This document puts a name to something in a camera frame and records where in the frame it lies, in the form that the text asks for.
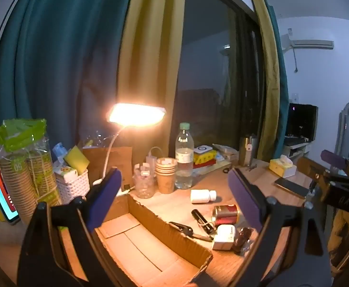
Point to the black car key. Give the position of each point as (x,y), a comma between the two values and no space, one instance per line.
(183,229)

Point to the white charger cube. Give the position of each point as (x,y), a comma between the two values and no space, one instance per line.
(222,243)

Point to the steel tumbler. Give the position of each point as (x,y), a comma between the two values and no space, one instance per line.
(247,152)

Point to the white wall socket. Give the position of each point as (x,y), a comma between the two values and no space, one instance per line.
(295,97)

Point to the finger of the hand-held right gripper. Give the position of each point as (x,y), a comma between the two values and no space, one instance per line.
(338,180)
(332,157)

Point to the white plastic packet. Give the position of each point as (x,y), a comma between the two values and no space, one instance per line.
(225,151)

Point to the red metal can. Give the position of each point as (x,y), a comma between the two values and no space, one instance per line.
(225,215)

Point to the clear plastic cup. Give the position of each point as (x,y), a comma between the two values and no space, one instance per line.
(144,182)

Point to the black scissors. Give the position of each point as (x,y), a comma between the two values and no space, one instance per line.
(226,170)

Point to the clear water bottle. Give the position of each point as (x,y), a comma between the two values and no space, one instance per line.
(184,161)

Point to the stack of brown paper cups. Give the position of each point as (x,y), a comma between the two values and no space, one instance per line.
(166,176)

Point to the yellow-green sponge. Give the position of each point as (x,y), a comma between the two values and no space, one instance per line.
(76,157)

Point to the tablet with lit screen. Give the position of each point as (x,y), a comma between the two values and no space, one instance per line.
(1,191)

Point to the white pill bottle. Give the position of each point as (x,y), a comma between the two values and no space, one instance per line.
(201,196)

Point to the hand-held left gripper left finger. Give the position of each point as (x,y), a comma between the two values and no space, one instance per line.
(102,197)

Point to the teal curtain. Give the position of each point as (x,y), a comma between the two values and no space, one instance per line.
(58,50)
(283,95)

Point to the white air conditioner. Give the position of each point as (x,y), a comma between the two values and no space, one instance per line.
(311,44)

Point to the yellow tissue box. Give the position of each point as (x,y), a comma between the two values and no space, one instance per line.
(282,167)

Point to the black smartphone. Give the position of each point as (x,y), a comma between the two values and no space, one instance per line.
(292,187)

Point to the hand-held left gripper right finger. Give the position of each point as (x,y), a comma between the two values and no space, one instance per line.
(246,203)

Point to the brown lamp carton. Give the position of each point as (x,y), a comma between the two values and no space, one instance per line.
(117,161)

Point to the olive yellow curtain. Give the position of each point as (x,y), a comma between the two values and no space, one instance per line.
(150,50)
(267,65)

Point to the dark shiny metal object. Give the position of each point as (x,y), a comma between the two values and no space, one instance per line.
(243,239)

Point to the white television stand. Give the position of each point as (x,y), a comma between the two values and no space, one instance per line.
(295,148)

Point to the small black flashlight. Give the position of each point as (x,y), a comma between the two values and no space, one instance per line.
(199,216)

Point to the small white printed box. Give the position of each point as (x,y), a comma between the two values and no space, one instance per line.
(66,172)

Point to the black television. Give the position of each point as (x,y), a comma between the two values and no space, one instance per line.
(301,121)

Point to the white desk lamp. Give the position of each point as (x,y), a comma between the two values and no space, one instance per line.
(135,115)

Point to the yellow printed tin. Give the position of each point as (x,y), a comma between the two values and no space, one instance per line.
(205,157)

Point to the blue tissue packet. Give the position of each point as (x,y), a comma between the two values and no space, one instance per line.
(59,152)

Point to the cardboard box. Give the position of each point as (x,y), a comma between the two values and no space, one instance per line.
(150,245)

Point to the small bunch of keys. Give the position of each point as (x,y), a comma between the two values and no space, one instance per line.
(252,168)

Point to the green packet of paper cups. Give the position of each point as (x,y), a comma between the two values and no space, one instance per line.
(28,179)

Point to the red flat box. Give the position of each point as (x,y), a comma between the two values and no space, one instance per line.
(204,165)

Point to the white woven plastic basket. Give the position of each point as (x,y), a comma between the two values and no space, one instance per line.
(73,188)

